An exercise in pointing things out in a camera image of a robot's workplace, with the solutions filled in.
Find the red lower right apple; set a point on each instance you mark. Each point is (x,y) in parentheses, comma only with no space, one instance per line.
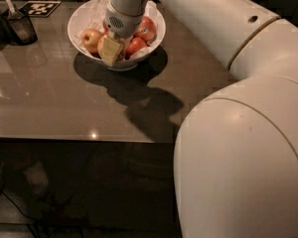
(135,45)

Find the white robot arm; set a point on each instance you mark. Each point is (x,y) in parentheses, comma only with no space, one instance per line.
(236,153)

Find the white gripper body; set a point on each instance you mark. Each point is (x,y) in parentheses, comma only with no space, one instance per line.
(125,24)

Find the red apple with sticker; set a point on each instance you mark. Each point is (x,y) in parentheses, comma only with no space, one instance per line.
(147,30)

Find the small pale left apple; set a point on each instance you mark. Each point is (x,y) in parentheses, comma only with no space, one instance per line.
(90,39)

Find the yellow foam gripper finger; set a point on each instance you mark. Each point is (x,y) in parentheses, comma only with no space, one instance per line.
(112,49)

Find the yellow-red front apple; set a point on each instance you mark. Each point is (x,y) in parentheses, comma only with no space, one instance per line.
(99,48)

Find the black fiducial marker card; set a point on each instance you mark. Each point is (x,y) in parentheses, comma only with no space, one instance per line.
(42,9)

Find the dark red back apple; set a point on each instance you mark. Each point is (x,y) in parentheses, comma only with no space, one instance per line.
(105,28)

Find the white ceramic bowl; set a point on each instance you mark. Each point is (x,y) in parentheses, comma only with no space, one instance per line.
(90,16)

